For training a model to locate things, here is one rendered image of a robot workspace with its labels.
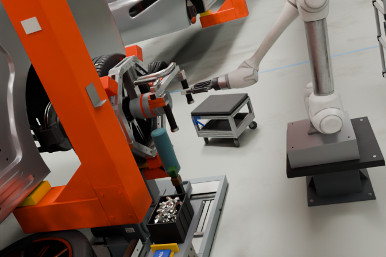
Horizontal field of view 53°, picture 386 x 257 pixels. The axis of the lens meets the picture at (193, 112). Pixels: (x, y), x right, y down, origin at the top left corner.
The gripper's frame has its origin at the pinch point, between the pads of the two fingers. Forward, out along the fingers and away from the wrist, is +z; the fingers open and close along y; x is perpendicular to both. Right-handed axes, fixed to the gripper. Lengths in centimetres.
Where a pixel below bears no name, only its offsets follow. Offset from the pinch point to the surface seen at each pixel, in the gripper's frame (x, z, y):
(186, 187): -67, 23, 0
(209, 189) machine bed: -75, 11, 7
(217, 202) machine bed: -76, 2, -8
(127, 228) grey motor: -49, 36, -58
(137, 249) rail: -46, 21, -76
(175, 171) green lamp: -18, -3, -57
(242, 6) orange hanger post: -16, 16, 343
